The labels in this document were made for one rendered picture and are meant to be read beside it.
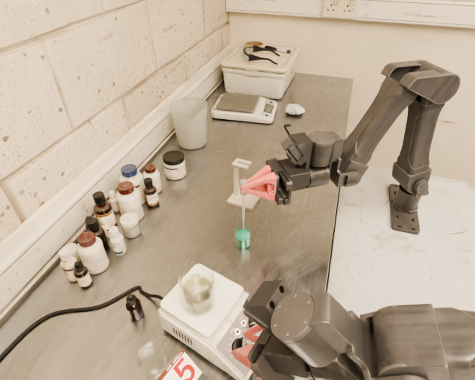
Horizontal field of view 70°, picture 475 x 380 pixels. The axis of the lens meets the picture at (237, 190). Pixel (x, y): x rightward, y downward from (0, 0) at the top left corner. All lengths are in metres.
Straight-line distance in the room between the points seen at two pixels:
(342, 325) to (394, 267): 0.53
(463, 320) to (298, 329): 0.16
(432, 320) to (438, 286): 0.50
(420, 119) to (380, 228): 0.30
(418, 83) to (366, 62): 1.16
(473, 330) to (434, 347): 0.04
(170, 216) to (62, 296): 0.32
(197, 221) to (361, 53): 1.29
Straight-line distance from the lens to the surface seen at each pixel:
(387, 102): 0.78
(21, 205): 0.89
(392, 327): 0.41
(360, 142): 0.79
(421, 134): 0.89
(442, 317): 0.42
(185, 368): 0.68
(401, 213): 1.04
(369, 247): 0.93
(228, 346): 0.66
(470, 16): 1.87
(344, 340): 0.38
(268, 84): 1.58
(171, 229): 0.92
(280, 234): 0.90
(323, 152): 0.74
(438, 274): 0.94
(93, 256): 0.83
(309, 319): 0.37
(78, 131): 0.98
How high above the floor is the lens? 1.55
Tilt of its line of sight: 39 degrees down
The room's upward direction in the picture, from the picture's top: straight up
